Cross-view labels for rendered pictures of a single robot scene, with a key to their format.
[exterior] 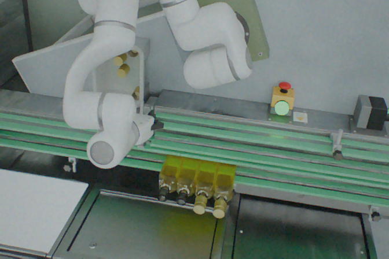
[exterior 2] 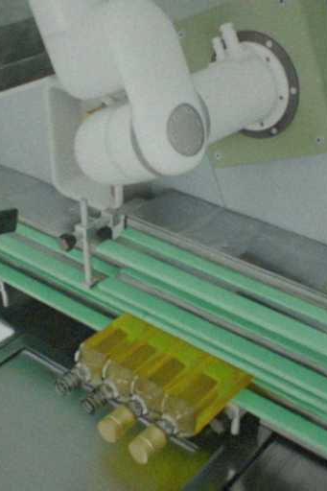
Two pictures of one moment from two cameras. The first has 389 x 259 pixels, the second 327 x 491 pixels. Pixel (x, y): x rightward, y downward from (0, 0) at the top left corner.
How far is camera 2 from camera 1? 0.65 m
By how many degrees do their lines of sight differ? 27
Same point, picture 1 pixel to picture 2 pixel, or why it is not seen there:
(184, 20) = (54, 29)
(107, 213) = (6, 389)
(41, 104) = not seen: outside the picture
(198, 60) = (92, 122)
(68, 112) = not seen: outside the picture
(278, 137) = (326, 331)
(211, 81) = (108, 168)
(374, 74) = not seen: outside the picture
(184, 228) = (107, 461)
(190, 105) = (191, 227)
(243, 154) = (254, 349)
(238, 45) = (146, 94)
